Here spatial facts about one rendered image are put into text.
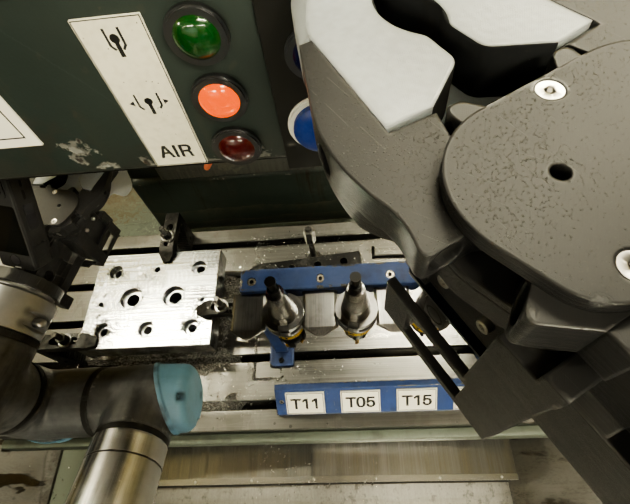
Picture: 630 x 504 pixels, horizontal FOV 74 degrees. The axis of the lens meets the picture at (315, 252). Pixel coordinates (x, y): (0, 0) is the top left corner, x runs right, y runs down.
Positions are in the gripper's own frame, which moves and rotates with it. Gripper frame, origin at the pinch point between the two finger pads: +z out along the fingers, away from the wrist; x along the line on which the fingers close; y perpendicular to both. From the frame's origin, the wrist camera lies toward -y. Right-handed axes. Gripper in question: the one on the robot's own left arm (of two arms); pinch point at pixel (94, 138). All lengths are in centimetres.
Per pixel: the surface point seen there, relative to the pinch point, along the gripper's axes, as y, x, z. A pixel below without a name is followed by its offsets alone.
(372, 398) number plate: 52, 37, -15
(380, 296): 24.4, 36.4, -5.3
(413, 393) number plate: 51, 44, -13
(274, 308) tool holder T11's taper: 18.4, 22.4, -11.8
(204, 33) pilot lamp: -24.9, 29.2, -16.5
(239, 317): 24.2, 15.7, -12.0
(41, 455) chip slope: 80, -48, -40
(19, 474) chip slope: 79, -50, -45
